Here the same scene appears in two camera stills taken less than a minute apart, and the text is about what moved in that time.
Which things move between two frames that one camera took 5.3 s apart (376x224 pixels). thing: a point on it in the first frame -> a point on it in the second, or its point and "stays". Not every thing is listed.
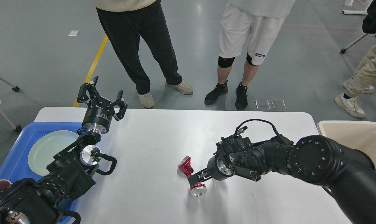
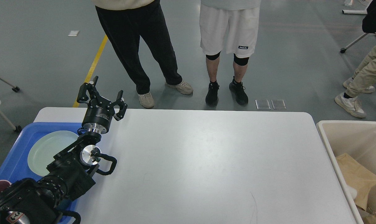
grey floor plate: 262,104 stays
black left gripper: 100,111 stays
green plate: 44,146 stays
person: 264,19 -> 235,24
